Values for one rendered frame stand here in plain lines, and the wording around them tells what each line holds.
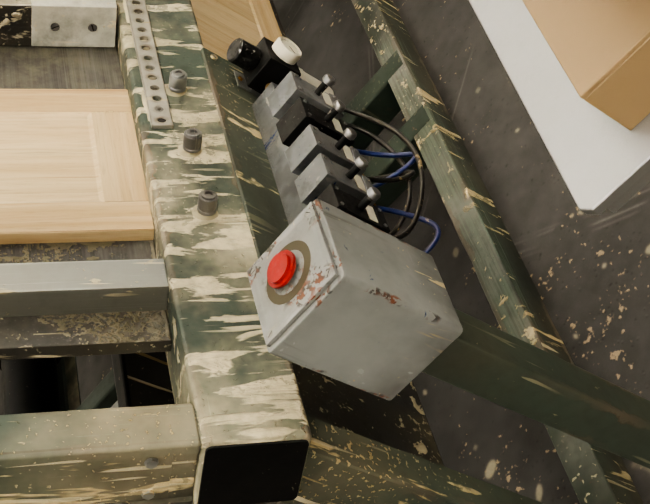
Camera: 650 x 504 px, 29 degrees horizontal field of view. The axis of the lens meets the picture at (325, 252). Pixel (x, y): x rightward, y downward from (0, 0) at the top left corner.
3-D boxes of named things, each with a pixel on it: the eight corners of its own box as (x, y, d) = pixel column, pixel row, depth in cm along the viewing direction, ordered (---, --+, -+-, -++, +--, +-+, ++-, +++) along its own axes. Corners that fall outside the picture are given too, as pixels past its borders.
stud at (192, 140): (201, 155, 167) (204, 137, 165) (183, 155, 166) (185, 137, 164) (199, 144, 169) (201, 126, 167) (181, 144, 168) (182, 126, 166)
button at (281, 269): (310, 275, 122) (293, 267, 121) (285, 301, 124) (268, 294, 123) (301, 248, 125) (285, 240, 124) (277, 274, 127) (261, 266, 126)
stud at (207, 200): (217, 218, 157) (220, 199, 156) (198, 218, 157) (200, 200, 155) (214, 205, 159) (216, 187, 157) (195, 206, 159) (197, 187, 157)
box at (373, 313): (471, 334, 128) (340, 273, 118) (395, 406, 133) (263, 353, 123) (438, 256, 136) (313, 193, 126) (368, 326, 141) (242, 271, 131)
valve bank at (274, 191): (478, 267, 158) (336, 195, 145) (404, 338, 164) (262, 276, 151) (378, 50, 194) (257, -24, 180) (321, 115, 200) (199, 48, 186)
